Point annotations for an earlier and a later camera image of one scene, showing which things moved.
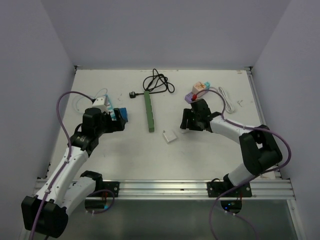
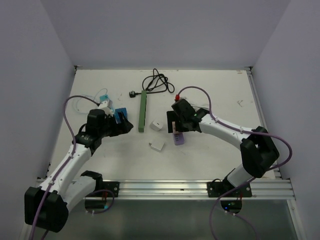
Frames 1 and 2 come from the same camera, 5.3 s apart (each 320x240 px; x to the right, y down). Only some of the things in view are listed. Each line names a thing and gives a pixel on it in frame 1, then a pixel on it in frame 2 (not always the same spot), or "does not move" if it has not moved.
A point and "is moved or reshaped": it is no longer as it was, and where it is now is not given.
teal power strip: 107,102 → 104,97
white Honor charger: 184,131 is moved or reshaped
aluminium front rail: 269,188 does not move
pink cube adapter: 198,87 → 174,128
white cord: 228,106 is moved or reshaped
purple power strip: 190,97 → 178,139
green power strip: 149,111 → 142,117
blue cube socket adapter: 123,113 does not move
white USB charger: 169,136 → 157,145
